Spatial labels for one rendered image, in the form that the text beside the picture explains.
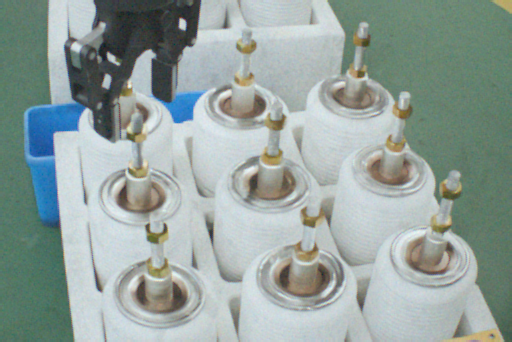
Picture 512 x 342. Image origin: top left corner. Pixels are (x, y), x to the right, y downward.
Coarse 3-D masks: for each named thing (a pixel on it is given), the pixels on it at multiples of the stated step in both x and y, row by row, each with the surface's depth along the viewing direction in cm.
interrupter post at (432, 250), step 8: (424, 240) 71; (432, 240) 71; (440, 240) 71; (424, 248) 72; (432, 248) 71; (440, 248) 71; (424, 256) 72; (432, 256) 71; (440, 256) 72; (424, 264) 72; (432, 264) 72
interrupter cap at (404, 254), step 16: (400, 240) 74; (416, 240) 74; (448, 240) 74; (400, 256) 73; (416, 256) 73; (448, 256) 73; (464, 256) 73; (400, 272) 71; (416, 272) 71; (432, 272) 71; (448, 272) 71; (464, 272) 71; (432, 288) 70
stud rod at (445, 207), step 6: (450, 174) 67; (456, 174) 67; (450, 180) 67; (456, 180) 67; (450, 186) 67; (456, 186) 67; (444, 204) 69; (450, 204) 69; (444, 210) 69; (438, 216) 70; (444, 216) 69; (438, 222) 70; (444, 222) 70; (432, 234) 71; (438, 234) 71
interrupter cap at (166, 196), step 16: (112, 176) 79; (160, 176) 79; (112, 192) 77; (160, 192) 78; (176, 192) 78; (112, 208) 76; (128, 208) 76; (144, 208) 76; (160, 208) 76; (176, 208) 76; (128, 224) 74; (144, 224) 74
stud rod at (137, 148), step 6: (132, 114) 72; (138, 114) 72; (132, 120) 72; (138, 120) 72; (132, 126) 72; (138, 126) 72; (132, 144) 73; (138, 144) 73; (132, 150) 74; (138, 150) 74; (132, 156) 74; (138, 156) 74; (132, 162) 75; (138, 162) 74
